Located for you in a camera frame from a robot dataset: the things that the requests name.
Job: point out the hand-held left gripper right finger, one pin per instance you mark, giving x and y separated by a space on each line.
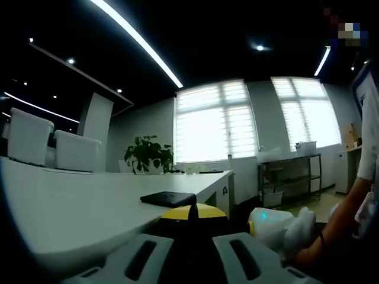
269 263

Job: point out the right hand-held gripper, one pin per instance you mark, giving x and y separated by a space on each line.
272 227

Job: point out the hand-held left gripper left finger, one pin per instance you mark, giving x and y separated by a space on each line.
118 257

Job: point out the black fixed fixture clamp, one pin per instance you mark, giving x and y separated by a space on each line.
168 198

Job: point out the white plastic bin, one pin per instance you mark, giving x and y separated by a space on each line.
272 198
305 148

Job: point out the metal shelf rack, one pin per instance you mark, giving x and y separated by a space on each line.
309 165

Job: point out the white bottle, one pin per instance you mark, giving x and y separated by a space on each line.
229 156

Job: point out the white cabinet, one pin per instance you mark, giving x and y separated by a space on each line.
346 171

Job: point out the potted green plant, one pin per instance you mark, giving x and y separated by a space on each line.
148 154

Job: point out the white storage box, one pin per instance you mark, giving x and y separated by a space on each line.
77 154
28 139

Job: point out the window with blinds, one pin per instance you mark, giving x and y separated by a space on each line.
308 115
213 127

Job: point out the cardboard box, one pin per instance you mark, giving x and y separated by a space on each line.
350 136

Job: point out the white pillar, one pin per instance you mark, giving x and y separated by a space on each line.
97 127

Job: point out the person's white shirt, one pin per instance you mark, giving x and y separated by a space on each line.
368 133

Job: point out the short ceiling light strip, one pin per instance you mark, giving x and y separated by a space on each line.
322 60

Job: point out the long curved ceiling light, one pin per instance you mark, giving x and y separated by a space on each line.
148 46

